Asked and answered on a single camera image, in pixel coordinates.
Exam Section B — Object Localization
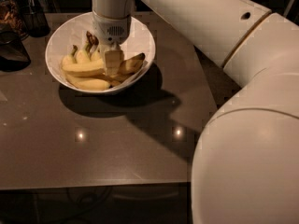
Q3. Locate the banana bunch with green stems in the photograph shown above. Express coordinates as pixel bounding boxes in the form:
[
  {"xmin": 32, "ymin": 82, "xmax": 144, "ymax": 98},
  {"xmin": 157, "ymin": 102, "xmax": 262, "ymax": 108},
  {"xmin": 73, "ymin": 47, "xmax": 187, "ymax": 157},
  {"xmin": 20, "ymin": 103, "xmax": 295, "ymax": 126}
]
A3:
[{"xmin": 61, "ymin": 31, "xmax": 101, "ymax": 66}]

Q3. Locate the glass jar with snacks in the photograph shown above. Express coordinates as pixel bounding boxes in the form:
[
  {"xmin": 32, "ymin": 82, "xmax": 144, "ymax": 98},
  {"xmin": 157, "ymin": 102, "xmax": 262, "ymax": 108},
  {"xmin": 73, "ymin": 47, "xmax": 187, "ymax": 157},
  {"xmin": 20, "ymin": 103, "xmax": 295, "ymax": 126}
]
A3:
[{"xmin": 0, "ymin": 0, "xmax": 28, "ymax": 40}]

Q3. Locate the black dark bowl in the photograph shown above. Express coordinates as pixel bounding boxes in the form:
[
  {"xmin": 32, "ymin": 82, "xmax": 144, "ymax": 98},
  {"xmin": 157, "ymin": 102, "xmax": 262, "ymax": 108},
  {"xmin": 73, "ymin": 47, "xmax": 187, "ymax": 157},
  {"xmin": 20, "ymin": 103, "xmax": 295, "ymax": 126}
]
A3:
[{"xmin": 0, "ymin": 31, "xmax": 31, "ymax": 72}]

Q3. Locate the black cable under table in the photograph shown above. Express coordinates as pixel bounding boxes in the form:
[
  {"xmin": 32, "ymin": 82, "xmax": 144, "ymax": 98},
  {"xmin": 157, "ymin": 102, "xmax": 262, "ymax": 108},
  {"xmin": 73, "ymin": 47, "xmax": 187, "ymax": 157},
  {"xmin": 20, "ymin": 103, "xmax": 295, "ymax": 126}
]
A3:
[{"xmin": 64, "ymin": 186, "xmax": 113, "ymax": 213}]

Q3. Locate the bottom yellow banana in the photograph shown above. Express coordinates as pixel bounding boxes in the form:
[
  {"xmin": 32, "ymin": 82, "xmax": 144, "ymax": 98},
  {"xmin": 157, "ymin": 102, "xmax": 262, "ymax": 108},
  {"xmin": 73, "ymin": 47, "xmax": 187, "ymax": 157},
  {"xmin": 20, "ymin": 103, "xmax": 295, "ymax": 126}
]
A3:
[{"xmin": 65, "ymin": 75, "xmax": 110, "ymax": 91}]

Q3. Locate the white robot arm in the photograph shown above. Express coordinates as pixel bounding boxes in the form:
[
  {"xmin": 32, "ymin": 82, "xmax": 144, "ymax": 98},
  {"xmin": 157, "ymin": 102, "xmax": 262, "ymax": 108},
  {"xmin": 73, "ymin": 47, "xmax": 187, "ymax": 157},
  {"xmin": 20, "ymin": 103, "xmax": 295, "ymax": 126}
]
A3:
[{"xmin": 93, "ymin": 0, "xmax": 299, "ymax": 224}]

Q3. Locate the right yellow banana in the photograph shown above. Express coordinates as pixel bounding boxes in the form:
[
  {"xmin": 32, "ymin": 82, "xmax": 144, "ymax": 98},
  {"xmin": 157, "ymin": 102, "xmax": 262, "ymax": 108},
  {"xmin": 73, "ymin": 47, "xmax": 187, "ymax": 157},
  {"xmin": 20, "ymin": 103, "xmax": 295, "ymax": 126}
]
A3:
[{"xmin": 118, "ymin": 53, "xmax": 145, "ymax": 75}]

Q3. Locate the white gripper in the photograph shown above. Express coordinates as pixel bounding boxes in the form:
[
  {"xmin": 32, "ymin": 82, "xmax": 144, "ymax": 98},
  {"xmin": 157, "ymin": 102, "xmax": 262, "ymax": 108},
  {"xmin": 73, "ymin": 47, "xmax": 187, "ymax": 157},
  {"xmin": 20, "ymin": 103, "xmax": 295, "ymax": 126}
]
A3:
[{"xmin": 93, "ymin": 12, "xmax": 131, "ymax": 76}]

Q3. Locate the white bowl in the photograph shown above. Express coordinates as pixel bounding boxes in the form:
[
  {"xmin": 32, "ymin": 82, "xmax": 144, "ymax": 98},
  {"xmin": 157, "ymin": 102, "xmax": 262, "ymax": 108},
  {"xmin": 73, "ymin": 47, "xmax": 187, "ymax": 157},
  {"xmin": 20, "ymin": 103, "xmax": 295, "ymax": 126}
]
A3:
[{"xmin": 45, "ymin": 12, "xmax": 156, "ymax": 95}]

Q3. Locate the long front yellow banana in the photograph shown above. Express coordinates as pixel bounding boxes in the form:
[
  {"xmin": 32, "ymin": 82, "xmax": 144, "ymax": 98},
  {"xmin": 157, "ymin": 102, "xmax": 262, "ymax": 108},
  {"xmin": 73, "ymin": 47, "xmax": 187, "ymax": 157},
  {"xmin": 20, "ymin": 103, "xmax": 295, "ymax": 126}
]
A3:
[{"xmin": 62, "ymin": 60, "xmax": 105, "ymax": 77}]

